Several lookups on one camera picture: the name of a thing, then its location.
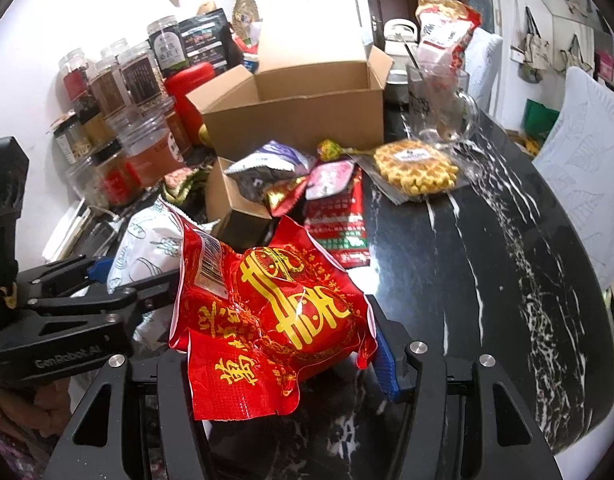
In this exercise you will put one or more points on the round waffle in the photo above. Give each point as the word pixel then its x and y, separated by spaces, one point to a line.
pixel 417 167

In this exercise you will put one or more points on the hanging canvas tote bag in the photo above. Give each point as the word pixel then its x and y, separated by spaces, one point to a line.
pixel 534 50
pixel 577 55

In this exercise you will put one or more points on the black stand-up pouch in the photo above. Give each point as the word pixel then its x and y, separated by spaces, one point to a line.
pixel 207 40

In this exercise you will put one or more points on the red white nut bag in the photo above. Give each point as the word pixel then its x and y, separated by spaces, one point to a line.
pixel 437 30

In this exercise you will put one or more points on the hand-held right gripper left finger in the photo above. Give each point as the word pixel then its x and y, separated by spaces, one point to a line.
pixel 172 390

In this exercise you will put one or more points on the grey quilted cushion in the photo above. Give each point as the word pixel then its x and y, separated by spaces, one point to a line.
pixel 484 60

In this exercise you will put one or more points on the white fridge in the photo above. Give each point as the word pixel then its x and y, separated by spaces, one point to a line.
pixel 332 0

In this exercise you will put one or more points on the white flat box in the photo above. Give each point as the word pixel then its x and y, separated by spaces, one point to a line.
pixel 67 230

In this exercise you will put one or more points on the green gold snack packet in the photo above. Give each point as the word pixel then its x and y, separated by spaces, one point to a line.
pixel 182 182

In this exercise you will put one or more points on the large cardboard box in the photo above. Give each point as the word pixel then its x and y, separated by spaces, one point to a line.
pixel 297 120

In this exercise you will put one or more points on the shelf of small bottles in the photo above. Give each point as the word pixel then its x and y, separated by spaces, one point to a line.
pixel 609 67

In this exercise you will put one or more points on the purple white snack packet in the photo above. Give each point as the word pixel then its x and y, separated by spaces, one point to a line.
pixel 277 160

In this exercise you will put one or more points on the round woven fan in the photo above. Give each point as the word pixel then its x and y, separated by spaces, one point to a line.
pixel 244 10

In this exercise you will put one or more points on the red plastic container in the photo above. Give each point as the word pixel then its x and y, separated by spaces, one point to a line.
pixel 187 90

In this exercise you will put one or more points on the green bag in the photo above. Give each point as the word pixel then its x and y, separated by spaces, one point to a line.
pixel 539 120

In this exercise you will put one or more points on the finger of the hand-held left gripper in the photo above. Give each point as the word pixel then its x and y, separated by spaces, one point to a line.
pixel 112 300
pixel 99 267

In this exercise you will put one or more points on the red green snack packet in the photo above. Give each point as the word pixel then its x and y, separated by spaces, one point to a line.
pixel 337 230

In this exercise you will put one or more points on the white kettle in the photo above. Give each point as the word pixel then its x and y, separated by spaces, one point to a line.
pixel 399 35

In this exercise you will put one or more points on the clear jar white lid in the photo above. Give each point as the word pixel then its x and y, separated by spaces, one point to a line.
pixel 137 85

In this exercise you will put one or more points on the clear glass mug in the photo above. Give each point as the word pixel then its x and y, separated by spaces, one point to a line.
pixel 437 110

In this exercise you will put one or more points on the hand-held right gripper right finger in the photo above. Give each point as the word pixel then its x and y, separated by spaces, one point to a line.
pixel 387 365

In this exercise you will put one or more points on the person's left hand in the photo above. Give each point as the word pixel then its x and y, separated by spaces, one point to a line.
pixel 27 410

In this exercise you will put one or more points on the large red gold snack packet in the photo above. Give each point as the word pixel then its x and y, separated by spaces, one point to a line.
pixel 287 310

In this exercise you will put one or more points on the small golden carton box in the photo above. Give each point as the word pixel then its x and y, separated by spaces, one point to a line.
pixel 227 195

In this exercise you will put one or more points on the yellow green lollipop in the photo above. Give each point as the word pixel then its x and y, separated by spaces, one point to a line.
pixel 329 150

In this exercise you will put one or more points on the small red candy packet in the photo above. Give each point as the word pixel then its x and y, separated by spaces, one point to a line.
pixel 282 195

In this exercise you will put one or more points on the white patterned bag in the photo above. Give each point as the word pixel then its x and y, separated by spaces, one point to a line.
pixel 147 245

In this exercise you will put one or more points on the pink rose print packet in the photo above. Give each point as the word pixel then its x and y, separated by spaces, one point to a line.
pixel 329 177

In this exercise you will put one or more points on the metal bowl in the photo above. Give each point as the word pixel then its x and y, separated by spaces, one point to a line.
pixel 396 87

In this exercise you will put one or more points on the white quilted cushion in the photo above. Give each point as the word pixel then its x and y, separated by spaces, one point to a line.
pixel 582 160

